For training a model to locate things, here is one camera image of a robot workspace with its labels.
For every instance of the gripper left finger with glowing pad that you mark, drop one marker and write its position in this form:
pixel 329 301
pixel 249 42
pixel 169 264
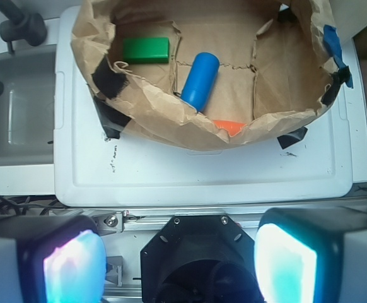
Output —
pixel 51 259

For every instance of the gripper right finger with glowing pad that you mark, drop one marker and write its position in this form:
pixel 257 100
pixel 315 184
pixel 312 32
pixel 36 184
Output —
pixel 312 255

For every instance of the green rectangular block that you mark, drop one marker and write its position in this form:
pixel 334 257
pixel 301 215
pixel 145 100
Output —
pixel 146 50

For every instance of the orange block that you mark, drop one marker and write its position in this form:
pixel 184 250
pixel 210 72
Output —
pixel 231 127

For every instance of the white plastic bin lid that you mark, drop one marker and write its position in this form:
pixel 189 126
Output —
pixel 92 170

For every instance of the black tape lower right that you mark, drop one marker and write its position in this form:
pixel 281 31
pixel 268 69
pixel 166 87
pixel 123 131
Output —
pixel 292 138

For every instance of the black tape lower left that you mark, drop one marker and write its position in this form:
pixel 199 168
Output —
pixel 113 122

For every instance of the black tape right rim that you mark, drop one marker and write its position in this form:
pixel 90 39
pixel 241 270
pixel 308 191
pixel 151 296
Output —
pixel 338 79

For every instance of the black tape on left rim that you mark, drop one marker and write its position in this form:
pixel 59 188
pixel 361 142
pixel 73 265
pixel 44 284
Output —
pixel 109 83

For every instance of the blue plastic cylinder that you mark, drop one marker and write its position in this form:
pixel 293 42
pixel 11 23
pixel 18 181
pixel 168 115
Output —
pixel 200 81

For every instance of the brown paper bag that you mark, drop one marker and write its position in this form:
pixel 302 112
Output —
pixel 273 66

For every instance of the blue tape strip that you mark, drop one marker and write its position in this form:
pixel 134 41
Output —
pixel 333 47

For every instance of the black clamp knob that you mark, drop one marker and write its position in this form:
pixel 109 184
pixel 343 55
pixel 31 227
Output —
pixel 21 25

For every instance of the aluminium extrusion rail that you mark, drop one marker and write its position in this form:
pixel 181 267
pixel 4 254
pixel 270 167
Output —
pixel 154 219

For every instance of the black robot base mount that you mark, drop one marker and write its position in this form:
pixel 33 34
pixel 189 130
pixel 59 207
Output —
pixel 199 259

